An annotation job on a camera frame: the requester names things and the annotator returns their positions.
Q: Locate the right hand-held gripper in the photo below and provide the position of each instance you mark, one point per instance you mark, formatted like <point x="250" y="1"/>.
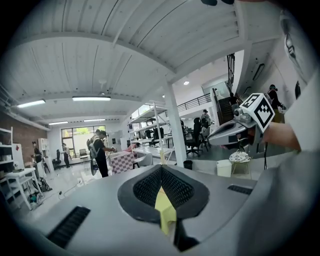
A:
<point x="260" y="112"/>

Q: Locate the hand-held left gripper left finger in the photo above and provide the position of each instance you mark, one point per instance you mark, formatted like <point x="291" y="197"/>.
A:
<point x="142" y="190"/>

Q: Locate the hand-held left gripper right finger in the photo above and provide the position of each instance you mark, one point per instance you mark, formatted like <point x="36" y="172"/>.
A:
<point x="182" y="190"/>

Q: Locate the person's right forearm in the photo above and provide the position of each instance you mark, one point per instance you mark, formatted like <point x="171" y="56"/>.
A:
<point x="281" y="136"/>

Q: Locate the black waste bin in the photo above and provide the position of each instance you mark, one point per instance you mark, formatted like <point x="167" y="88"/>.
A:
<point x="187" y="165"/>

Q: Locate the yellow round tablecloth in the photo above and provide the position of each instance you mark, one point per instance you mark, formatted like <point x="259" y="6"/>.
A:
<point x="166" y="215"/>

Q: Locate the checkered cloth table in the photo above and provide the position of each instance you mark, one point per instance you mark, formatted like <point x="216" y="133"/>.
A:
<point x="122" y="162"/>

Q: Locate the dark staircase with railing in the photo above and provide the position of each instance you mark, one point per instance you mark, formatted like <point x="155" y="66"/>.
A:
<point x="225" y="110"/>

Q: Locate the wooden stick stand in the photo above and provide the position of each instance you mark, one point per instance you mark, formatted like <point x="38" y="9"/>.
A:
<point x="163" y="156"/>

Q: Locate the cream waste bin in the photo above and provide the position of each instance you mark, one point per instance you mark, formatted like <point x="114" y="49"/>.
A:
<point x="224" y="168"/>

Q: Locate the person's light grey shirt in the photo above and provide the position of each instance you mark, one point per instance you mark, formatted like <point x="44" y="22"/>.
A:
<point x="307" y="120"/>

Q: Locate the stool with patterned cushion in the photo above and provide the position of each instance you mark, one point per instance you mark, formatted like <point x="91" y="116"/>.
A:
<point x="239" y="157"/>

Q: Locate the black office chair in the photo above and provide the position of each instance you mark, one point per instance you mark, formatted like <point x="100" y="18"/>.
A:
<point x="195" y="140"/>

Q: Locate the white pillar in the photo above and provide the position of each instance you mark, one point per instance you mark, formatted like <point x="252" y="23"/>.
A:
<point x="175" y="125"/>

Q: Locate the white metal shelving rack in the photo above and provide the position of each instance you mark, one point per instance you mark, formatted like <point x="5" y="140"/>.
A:
<point x="150" y="125"/>

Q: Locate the large window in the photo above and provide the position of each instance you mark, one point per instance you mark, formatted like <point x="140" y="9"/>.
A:
<point x="82" y="140"/>

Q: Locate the round ceiling light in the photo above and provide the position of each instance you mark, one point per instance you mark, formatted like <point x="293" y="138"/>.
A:
<point x="186" y="82"/>

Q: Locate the long ceiling light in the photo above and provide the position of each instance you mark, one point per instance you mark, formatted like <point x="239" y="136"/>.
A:
<point x="91" y="98"/>
<point x="31" y="103"/>
<point x="58" y="122"/>
<point x="94" y="120"/>

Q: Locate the white side table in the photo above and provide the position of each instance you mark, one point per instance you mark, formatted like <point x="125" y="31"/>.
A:
<point x="20" y="175"/>

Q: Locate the white shelf unit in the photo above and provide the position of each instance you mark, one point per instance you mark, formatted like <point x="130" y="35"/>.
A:
<point x="5" y="150"/>

